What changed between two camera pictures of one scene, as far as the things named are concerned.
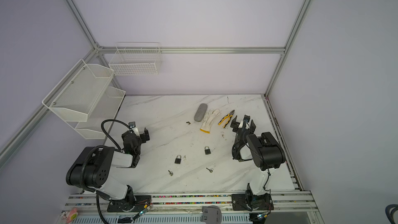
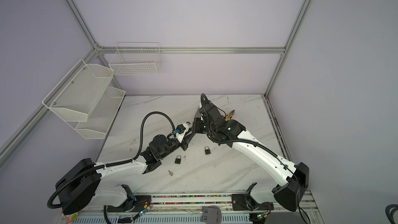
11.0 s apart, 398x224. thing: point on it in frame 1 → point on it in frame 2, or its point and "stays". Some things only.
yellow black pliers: x=229 y=115 stays
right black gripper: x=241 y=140 → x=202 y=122
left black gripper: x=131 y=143 → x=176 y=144
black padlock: x=178 y=161 stays
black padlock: x=207 y=150 stays
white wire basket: x=136 y=58 stays
